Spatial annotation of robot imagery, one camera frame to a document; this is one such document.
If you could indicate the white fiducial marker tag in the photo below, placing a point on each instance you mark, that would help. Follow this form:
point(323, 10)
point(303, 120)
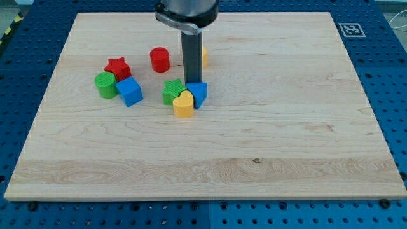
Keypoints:
point(352, 30)

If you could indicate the grey vertical pusher rod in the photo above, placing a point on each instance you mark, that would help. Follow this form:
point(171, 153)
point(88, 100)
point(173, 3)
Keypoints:
point(192, 57)

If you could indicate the blue cube block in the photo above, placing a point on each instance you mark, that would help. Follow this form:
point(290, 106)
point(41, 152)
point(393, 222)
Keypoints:
point(129, 91)

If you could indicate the yellow hexagon block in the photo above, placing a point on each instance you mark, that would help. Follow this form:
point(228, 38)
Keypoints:
point(205, 57)

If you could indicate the yellow heart block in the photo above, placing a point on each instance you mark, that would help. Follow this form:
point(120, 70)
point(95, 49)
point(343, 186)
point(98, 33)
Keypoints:
point(183, 105)

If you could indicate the blue triangle block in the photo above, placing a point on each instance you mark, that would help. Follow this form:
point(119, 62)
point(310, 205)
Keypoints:
point(199, 92)

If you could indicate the red cylinder block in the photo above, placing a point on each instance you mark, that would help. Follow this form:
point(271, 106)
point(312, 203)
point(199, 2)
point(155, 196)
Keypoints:
point(160, 59)

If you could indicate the light wooden board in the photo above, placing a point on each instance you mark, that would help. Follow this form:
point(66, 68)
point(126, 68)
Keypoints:
point(285, 118)

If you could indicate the green cylinder block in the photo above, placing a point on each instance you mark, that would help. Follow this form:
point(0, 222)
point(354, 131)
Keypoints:
point(106, 85)

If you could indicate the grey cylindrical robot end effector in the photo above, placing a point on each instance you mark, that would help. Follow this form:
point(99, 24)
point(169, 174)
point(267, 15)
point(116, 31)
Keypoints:
point(188, 16)

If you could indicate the green star block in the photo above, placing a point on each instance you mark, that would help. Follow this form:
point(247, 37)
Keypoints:
point(172, 89)

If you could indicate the red star block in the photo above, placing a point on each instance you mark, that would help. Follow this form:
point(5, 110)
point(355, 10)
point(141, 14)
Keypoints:
point(119, 68)

